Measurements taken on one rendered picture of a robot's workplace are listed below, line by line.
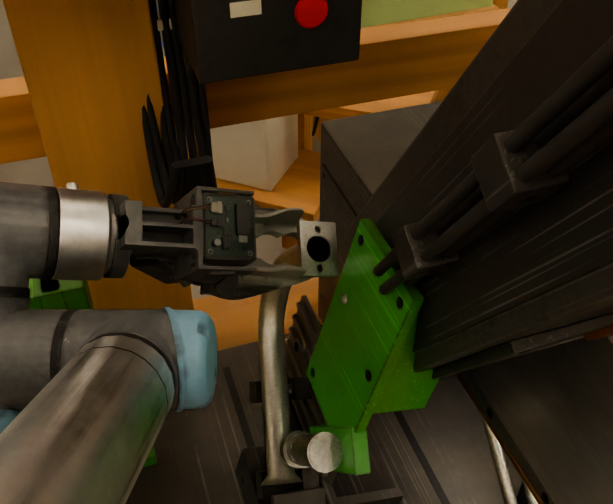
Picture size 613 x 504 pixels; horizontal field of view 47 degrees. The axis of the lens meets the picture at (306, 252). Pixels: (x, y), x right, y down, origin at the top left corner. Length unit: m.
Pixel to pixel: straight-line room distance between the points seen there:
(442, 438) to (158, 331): 0.53
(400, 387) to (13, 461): 0.42
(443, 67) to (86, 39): 0.51
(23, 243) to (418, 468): 0.57
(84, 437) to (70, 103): 0.51
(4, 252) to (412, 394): 0.39
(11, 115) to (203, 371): 0.51
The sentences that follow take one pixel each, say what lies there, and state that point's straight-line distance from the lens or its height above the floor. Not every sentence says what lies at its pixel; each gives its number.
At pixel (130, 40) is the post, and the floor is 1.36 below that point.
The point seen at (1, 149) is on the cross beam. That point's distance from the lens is 0.95.
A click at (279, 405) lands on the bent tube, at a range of 0.78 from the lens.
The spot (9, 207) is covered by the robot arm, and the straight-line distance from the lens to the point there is 0.57.
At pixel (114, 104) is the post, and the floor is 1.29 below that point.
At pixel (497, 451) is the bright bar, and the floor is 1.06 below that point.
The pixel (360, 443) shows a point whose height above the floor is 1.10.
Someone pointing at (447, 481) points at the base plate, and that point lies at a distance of 0.92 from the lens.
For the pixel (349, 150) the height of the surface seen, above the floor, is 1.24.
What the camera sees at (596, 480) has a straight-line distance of 0.68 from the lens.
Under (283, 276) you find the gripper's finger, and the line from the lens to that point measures 0.66.
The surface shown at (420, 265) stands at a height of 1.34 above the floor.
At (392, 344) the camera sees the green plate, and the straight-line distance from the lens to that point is 0.61.
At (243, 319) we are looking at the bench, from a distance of 1.10.
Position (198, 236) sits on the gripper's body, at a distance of 0.58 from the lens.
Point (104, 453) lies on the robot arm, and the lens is 0.37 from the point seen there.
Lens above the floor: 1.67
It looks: 41 degrees down
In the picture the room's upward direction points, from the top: straight up
